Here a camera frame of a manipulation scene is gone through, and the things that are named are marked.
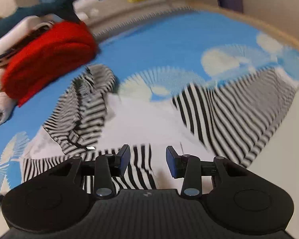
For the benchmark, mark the wooden bed frame edge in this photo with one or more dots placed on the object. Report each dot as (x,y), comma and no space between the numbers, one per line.
(261,25)

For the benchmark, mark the blue white patterned bedsheet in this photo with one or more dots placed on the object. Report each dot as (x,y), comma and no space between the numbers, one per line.
(152,58)

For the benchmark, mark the black white striped garment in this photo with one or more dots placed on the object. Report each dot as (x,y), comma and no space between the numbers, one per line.
(234,120)

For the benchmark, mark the red folded blanket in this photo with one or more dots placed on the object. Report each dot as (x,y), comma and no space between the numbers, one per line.
(62,49)

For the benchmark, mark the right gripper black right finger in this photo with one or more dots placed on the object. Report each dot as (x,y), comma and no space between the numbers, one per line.
(232,196)

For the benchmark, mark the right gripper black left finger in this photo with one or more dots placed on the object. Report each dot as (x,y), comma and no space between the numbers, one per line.
(62,196)

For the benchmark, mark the dark teal garment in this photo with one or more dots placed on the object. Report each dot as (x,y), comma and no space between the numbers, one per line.
(61,8)

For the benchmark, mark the white folded towel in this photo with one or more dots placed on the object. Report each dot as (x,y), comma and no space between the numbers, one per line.
(24,32)

